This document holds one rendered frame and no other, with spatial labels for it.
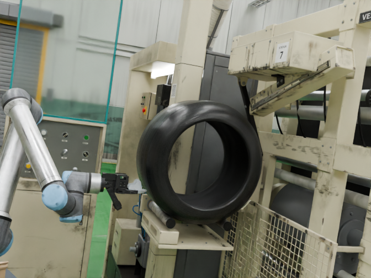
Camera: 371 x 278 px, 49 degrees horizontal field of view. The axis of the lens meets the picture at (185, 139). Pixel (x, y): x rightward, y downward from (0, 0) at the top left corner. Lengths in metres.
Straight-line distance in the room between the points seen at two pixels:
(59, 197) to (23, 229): 0.94
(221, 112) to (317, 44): 0.49
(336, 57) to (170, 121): 0.72
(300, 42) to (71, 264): 1.78
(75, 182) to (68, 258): 0.90
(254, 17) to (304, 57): 10.47
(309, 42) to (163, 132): 0.71
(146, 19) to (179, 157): 9.27
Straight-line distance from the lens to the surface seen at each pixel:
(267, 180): 2.36
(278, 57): 1.79
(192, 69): 2.19
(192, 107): 1.80
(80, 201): 1.77
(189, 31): 2.20
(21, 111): 1.87
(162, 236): 1.85
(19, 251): 2.58
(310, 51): 1.77
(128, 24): 11.20
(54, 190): 1.63
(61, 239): 2.55
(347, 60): 1.75
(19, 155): 1.97
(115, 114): 10.91
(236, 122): 1.85
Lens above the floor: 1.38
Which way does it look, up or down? 3 degrees down
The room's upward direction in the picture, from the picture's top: 8 degrees clockwise
